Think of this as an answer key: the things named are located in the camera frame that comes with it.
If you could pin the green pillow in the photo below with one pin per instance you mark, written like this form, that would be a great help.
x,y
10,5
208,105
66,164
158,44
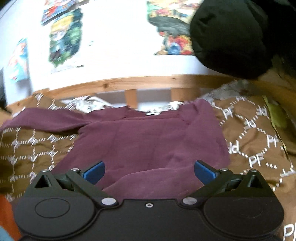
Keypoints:
x,y
278,119

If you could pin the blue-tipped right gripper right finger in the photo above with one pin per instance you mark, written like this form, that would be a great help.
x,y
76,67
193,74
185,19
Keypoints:
x,y
215,181

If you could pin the black puffer jacket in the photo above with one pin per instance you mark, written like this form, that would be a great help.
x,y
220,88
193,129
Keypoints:
x,y
245,38

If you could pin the wooden bed frame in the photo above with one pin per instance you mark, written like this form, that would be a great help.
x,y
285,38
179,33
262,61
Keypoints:
x,y
183,87

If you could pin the small anime girl poster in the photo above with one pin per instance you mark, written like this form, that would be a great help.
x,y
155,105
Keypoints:
x,y
19,66

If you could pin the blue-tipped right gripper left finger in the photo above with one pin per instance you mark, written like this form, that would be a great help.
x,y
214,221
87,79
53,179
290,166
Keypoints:
x,y
84,182

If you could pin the colourful landscape poster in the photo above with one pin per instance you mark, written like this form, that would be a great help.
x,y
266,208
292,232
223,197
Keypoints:
x,y
172,20

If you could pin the orange cloth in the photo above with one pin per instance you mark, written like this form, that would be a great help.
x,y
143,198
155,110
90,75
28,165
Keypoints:
x,y
9,229

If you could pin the anime boy poster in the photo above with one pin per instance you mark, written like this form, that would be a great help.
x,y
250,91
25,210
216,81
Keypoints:
x,y
65,37

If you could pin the maroon long-sleeve shirt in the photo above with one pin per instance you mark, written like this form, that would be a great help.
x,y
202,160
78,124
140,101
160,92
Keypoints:
x,y
145,156

